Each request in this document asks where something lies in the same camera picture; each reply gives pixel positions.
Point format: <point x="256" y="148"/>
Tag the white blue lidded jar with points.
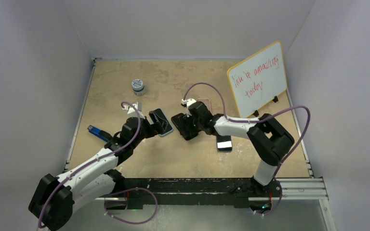
<point x="138" y="87"/>

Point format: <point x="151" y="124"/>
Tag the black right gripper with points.
<point x="185" y="121"/>

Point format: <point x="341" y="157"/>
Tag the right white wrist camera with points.
<point x="187" y="102"/>

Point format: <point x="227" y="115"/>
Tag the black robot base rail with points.
<point x="134" y="193"/>

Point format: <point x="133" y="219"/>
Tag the pink phone case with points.
<point x="206" y="102"/>

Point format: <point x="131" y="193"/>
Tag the phone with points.
<point x="159" y="118"/>
<point x="176" y="121"/>

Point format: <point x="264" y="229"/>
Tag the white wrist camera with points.
<point x="187" y="102"/>
<point x="131" y="108"/>

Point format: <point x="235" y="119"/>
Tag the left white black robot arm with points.
<point x="56" y="198"/>

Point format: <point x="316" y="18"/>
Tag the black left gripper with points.
<point x="152" y="130"/>

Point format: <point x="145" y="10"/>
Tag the yellow framed whiteboard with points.
<point x="256" y="80"/>

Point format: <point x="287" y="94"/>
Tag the blue black stapler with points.
<point x="101" y="134"/>

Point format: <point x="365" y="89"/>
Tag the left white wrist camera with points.
<point x="131" y="108"/>

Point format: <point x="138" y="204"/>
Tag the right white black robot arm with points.
<point x="270" y="139"/>

